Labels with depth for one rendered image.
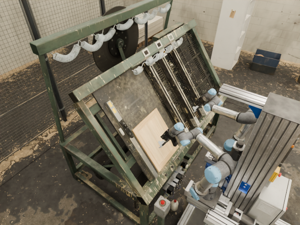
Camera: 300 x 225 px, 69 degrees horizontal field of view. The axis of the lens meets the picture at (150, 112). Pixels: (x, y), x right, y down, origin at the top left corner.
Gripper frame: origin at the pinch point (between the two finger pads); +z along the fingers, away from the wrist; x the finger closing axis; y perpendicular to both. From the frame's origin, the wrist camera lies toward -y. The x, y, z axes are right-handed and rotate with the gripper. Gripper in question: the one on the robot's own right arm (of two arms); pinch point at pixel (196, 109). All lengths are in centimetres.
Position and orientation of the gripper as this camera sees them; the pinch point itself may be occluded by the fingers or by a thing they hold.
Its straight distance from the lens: 255.9
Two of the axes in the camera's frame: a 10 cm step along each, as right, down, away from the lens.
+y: -7.3, -6.8, 0.7
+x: -5.6, 5.4, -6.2
